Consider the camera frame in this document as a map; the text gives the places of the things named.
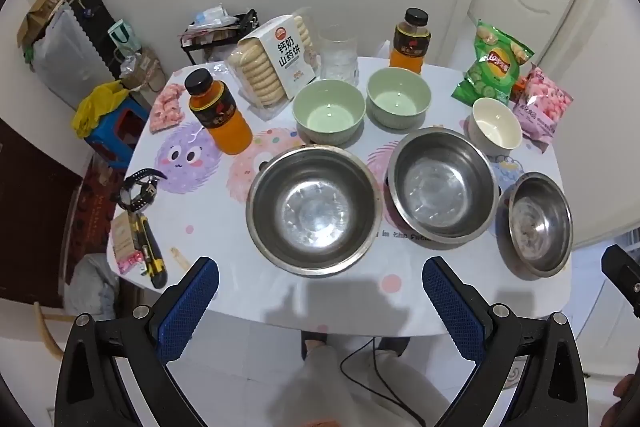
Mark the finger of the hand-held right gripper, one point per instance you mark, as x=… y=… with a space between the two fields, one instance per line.
x=622 y=279

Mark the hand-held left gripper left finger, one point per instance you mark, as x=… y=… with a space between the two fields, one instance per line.
x=187 y=307

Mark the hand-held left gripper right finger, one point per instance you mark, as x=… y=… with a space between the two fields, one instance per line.
x=452 y=307

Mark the small steel bowl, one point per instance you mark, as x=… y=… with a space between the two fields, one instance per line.
x=542 y=227

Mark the medium steel bowl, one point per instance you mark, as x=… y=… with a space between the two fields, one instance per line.
x=440 y=192

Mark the large steel bowl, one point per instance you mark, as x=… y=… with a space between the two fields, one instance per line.
x=312 y=212

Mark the white ceramic bowl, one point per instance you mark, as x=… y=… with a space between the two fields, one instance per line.
x=495 y=129

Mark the green ribbed bowl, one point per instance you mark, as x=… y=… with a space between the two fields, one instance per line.
x=398 y=99
x=327 y=112

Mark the cartoon printed table cover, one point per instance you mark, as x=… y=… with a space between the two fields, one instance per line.
x=235 y=287

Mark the yellow utility knife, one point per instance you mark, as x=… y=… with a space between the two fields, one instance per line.
x=150 y=252

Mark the person's black slipper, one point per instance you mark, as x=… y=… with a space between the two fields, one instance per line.
x=392 y=343
x=314 y=339

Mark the white plastic bag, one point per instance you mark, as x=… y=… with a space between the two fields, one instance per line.
x=97 y=279

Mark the small pink wrapped packet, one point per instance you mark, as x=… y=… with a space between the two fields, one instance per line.
x=124 y=237

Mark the black wristwatch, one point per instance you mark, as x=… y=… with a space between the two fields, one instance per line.
x=140 y=192

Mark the red patterned rug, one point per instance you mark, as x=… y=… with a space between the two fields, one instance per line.
x=92 y=207

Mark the person's grey trousers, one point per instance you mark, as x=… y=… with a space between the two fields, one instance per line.
x=325 y=387

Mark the white tall appliance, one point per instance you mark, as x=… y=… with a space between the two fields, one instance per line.
x=612 y=107

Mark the blue plastic stool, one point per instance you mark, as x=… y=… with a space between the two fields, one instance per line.
x=112 y=134

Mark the pink snack bag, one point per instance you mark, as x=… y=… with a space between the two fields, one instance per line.
x=542 y=107

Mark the orange drink bottle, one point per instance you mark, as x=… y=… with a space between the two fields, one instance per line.
x=222 y=119
x=409 y=44

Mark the pink candy packet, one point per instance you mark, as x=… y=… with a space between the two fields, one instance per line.
x=165 y=107

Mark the small orange packet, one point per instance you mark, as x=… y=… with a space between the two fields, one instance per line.
x=520 y=89

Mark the yellow plastic bag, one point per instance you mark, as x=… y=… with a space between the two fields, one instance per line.
x=97 y=107

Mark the clear plastic bag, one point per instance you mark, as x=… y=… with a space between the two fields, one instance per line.
x=145 y=69

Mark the green chips bag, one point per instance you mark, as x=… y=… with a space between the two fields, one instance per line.
x=492 y=64

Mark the clear plastic biscuit box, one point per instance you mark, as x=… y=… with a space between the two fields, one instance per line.
x=270 y=67

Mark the clear glass cup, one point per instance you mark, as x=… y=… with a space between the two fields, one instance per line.
x=338 y=57

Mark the green and white bag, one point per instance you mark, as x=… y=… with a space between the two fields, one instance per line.
x=122 y=37

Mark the translucent white bag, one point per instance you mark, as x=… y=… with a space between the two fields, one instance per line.
x=67 y=52

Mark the black paper bag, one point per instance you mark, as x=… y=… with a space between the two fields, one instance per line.
x=95 y=14

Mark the brown paper bag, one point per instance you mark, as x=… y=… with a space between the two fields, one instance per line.
x=40 y=14

